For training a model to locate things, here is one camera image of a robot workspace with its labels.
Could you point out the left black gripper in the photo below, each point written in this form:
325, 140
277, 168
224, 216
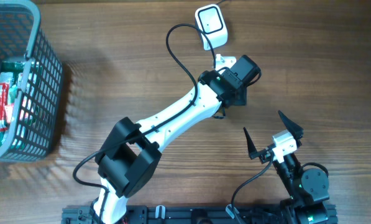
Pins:
234, 88

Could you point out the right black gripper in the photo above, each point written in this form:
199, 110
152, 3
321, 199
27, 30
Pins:
265, 154

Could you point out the green 3M gloves packet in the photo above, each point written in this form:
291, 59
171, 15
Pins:
17, 68

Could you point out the red Nescafe coffee sachet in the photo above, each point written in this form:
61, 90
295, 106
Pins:
4, 87

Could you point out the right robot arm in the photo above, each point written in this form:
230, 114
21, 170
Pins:
307, 184

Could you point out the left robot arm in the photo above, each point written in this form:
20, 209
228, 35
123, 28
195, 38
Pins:
131, 152

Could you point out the white barcode scanner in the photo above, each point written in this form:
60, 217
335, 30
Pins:
210, 20

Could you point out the grey plastic mesh basket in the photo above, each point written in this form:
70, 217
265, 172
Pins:
22, 39

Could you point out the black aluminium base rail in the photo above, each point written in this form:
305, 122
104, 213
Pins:
197, 214

